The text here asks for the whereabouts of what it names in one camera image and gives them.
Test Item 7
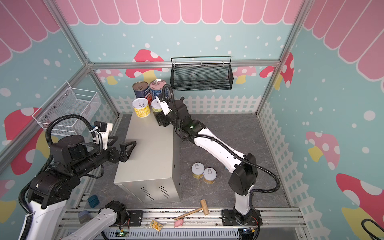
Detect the small yellow can white lid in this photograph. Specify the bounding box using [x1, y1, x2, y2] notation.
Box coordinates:
[203, 168, 217, 184]
[151, 99, 163, 114]
[192, 163, 205, 179]
[132, 98, 151, 118]

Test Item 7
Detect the blue soup can pink lid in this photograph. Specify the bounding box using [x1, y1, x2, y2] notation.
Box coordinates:
[149, 79, 167, 101]

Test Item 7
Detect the dark blue tomato can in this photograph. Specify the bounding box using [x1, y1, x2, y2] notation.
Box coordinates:
[133, 81, 152, 105]

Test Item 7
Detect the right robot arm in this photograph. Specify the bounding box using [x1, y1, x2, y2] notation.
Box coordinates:
[156, 84, 281, 226]

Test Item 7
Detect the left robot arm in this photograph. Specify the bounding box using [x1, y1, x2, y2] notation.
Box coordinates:
[19, 115, 137, 240]

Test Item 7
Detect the grey metal counter cabinet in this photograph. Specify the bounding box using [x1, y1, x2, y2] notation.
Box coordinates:
[114, 113, 181, 204]

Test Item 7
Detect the teal sponge block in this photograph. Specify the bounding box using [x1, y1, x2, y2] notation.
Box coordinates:
[87, 195, 100, 209]

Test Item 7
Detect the green circuit board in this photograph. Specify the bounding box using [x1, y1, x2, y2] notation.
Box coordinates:
[115, 229, 130, 238]

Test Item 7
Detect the yellow toy block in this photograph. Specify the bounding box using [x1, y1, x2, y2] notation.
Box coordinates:
[150, 220, 164, 232]

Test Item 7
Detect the pink pig toy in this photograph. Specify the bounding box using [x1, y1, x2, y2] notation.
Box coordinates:
[174, 219, 184, 228]

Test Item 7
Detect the wooden toy mallet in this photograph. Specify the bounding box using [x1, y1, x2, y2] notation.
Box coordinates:
[174, 199, 210, 221]

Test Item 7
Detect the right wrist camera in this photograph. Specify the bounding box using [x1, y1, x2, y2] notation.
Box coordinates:
[157, 94, 172, 116]

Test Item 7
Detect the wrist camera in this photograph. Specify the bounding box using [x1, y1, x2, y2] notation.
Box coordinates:
[157, 94, 172, 116]
[91, 121, 113, 150]

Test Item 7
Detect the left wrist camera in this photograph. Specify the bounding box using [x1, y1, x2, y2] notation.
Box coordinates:
[91, 121, 113, 150]

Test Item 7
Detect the white mesh wall basket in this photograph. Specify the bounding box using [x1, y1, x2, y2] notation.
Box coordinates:
[33, 83, 102, 137]

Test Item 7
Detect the black mesh wall basket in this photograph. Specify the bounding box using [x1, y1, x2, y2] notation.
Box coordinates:
[170, 56, 234, 91]

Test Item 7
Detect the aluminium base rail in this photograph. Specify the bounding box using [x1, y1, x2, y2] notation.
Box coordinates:
[64, 207, 310, 240]

